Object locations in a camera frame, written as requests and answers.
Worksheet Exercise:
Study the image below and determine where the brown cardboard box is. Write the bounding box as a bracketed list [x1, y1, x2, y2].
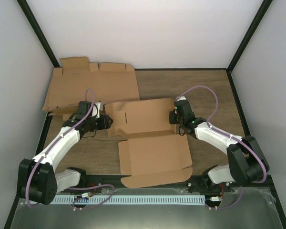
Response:
[105, 98, 193, 188]

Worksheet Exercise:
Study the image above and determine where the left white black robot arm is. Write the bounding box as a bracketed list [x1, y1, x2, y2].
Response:
[17, 101, 113, 207]

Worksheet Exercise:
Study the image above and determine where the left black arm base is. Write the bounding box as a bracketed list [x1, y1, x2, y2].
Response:
[61, 175, 103, 192]

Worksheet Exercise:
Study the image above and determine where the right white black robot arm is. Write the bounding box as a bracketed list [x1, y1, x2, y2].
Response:
[169, 97, 269, 192]

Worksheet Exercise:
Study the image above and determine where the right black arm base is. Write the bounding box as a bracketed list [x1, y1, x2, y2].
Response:
[187, 175, 231, 195]

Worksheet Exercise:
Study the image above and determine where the stack of flat cardboard blanks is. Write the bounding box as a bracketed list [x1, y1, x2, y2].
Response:
[42, 57, 140, 120]

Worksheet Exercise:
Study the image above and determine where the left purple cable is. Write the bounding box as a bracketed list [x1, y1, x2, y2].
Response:
[25, 88, 115, 210]

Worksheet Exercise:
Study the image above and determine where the purple cable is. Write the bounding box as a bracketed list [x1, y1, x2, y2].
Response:
[25, 88, 115, 210]
[178, 85, 268, 210]

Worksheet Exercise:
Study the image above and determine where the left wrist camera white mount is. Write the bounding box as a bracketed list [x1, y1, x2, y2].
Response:
[91, 102, 103, 118]

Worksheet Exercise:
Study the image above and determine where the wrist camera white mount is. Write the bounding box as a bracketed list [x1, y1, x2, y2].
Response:
[174, 96, 186, 103]
[91, 102, 103, 118]

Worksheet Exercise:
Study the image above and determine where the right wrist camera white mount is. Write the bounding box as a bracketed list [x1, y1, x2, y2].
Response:
[174, 96, 186, 103]

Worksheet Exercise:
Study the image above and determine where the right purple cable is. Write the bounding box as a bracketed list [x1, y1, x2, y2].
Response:
[178, 85, 268, 210]

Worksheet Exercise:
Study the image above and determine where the black aluminium frame rail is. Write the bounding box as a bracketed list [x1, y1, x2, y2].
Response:
[19, 174, 273, 191]

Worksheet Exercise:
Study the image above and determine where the light blue slotted cable duct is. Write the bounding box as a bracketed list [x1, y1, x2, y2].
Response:
[51, 195, 205, 206]

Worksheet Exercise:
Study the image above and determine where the grey metal base plate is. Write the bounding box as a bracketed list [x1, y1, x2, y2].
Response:
[11, 188, 283, 229]

